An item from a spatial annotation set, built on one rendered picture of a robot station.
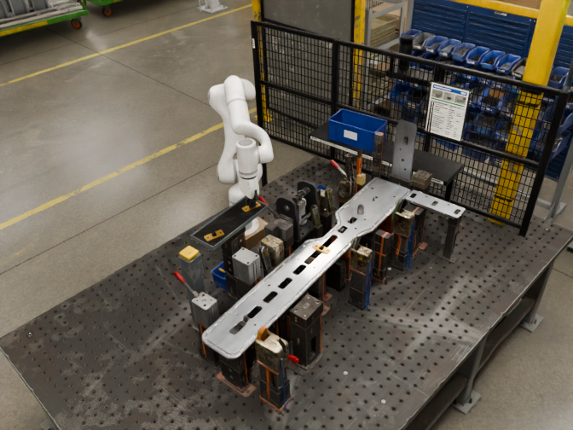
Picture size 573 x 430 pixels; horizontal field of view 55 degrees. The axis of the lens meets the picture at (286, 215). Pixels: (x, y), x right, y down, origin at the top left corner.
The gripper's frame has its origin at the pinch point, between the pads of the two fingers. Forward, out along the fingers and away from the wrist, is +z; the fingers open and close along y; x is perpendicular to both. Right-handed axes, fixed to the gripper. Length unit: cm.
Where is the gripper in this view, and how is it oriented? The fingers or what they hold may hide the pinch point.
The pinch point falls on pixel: (251, 202)
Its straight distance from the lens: 250.0
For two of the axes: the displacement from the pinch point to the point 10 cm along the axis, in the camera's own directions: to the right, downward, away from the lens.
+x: 8.0, -3.9, 4.6
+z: 0.3, 7.9, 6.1
